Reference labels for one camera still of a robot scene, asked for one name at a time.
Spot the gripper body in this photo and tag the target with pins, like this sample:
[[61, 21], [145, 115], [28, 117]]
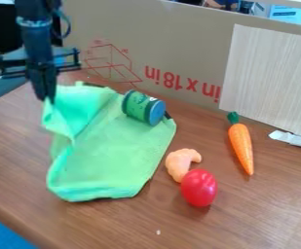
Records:
[[42, 79]]

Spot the green cloth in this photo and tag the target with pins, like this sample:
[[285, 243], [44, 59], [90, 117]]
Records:
[[113, 152]]

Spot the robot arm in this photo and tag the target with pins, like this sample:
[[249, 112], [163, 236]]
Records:
[[35, 32]]

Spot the black and blue stand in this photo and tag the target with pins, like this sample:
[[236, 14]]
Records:
[[66, 58]]

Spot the green can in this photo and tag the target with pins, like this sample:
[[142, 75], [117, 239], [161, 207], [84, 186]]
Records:
[[140, 106]]

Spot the cardboard box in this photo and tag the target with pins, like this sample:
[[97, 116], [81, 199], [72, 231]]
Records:
[[174, 42]]

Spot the orange toy croissant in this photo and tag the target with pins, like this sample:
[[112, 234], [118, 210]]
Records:
[[179, 162]]

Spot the red toy tomato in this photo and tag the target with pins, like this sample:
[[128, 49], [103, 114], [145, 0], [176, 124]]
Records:
[[199, 188]]

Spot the orange toy carrot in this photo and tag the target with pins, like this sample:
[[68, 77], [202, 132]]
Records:
[[241, 142]]

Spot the light wooden board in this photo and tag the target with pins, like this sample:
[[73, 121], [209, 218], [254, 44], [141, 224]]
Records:
[[272, 78]]

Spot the white crumpled paper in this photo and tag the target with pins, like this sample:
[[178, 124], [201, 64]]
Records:
[[293, 138]]

